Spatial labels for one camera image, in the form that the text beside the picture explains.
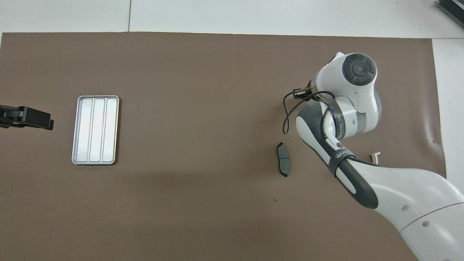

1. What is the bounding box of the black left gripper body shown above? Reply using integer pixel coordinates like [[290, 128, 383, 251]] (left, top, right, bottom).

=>
[[0, 105, 24, 128]]

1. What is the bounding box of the silver metal tray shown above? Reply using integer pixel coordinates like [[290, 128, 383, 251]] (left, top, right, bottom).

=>
[[71, 95, 120, 165]]

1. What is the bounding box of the brown table mat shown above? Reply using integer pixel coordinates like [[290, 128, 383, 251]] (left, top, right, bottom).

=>
[[0, 32, 447, 261]]

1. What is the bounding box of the slim grey brake pad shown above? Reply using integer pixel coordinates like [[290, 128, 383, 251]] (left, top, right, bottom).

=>
[[276, 142, 291, 178]]

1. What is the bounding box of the dark ribbed device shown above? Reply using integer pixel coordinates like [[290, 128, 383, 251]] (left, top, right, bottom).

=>
[[436, 0, 464, 29]]

